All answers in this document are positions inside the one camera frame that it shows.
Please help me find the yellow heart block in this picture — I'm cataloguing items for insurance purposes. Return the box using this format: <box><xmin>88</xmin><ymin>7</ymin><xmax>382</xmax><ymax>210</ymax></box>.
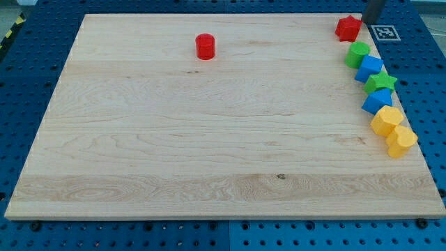
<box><xmin>385</xmin><ymin>125</ymin><xmax>418</xmax><ymax>158</ymax></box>

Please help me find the light wooden board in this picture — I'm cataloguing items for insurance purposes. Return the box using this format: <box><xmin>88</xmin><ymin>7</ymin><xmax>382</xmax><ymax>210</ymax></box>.
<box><xmin>5</xmin><ymin>13</ymin><xmax>445</xmax><ymax>220</ymax></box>

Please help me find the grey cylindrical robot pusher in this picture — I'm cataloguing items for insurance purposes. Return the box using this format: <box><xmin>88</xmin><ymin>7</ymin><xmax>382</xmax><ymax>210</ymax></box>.
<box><xmin>362</xmin><ymin>0</ymin><xmax>387</xmax><ymax>24</ymax></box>

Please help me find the black bolt front right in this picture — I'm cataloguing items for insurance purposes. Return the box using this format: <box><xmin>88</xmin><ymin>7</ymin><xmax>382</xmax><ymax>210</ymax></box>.
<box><xmin>415</xmin><ymin>218</ymin><xmax>429</xmax><ymax>229</ymax></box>

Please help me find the black bolt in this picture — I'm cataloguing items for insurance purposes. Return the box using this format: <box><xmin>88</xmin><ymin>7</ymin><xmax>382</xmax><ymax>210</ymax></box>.
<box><xmin>29</xmin><ymin>221</ymin><xmax>42</xmax><ymax>232</ymax></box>
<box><xmin>415</xmin><ymin>218</ymin><xmax>429</xmax><ymax>229</ymax></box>

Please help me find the blue cube block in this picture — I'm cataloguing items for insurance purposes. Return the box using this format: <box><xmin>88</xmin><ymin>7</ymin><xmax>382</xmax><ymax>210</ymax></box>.
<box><xmin>355</xmin><ymin>55</ymin><xmax>384</xmax><ymax>83</ymax></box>

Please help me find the white fiducial marker tag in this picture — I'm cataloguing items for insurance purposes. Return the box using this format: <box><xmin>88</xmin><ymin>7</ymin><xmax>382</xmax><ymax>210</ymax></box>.
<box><xmin>371</xmin><ymin>25</ymin><xmax>401</xmax><ymax>41</ymax></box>

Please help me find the red cylinder block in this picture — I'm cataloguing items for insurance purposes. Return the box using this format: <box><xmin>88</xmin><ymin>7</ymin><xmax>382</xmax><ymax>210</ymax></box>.
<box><xmin>195</xmin><ymin>33</ymin><xmax>215</xmax><ymax>60</ymax></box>

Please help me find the yellow hexagon block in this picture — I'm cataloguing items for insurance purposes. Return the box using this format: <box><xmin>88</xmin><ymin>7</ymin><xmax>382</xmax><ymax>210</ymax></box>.
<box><xmin>370</xmin><ymin>105</ymin><xmax>404</xmax><ymax>137</ymax></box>

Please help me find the green star block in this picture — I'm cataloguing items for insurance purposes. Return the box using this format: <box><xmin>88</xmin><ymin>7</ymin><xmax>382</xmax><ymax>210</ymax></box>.
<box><xmin>363</xmin><ymin>70</ymin><xmax>398</xmax><ymax>94</ymax></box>

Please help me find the blue pentagon block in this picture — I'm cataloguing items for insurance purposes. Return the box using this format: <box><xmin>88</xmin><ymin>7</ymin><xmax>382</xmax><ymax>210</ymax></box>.
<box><xmin>362</xmin><ymin>89</ymin><xmax>393</xmax><ymax>115</ymax></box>

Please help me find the black bolt front left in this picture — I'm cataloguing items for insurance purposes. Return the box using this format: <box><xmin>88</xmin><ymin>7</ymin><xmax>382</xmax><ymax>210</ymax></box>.
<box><xmin>29</xmin><ymin>221</ymin><xmax>42</xmax><ymax>232</ymax></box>

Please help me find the green cylinder block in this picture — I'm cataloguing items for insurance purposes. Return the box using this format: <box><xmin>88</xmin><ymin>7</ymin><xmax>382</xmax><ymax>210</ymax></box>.
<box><xmin>344</xmin><ymin>41</ymin><xmax>371</xmax><ymax>69</ymax></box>

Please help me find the red star block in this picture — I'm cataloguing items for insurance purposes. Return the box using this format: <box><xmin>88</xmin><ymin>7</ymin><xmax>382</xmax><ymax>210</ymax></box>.
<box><xmin>334</xmin><ymin>15</ymin><xmax>362</xmax><ymax>42</ymax></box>

